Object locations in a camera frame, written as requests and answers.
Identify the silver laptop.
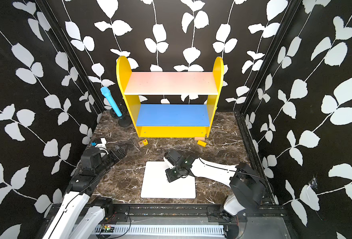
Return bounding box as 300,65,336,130
141,161,196,199

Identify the blue microphone on black stand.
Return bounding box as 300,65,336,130
100,87,132,127

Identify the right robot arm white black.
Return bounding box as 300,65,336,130
163,149,266,216

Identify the yellow toy block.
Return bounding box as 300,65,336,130
197,140,207,147

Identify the small wooden letter block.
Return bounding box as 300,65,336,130
138,139,149,148

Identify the small circuit board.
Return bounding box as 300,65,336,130
95,225,115,234

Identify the black front mounting rail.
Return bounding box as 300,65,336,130
102,204,288,224

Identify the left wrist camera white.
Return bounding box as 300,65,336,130
90,137,107,149

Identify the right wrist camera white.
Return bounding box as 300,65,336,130
163,152,177,169

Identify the white slotted cable duct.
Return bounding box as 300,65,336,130
92,225,225,237

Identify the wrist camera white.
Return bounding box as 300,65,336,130
90,137,107,149
163,152,177,169

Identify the tan wooden block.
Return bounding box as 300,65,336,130
194,137,205,141

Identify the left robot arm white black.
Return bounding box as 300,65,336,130
40,141,129,239

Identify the yellow shelf with blue board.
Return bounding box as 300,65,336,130
116,56,224,138

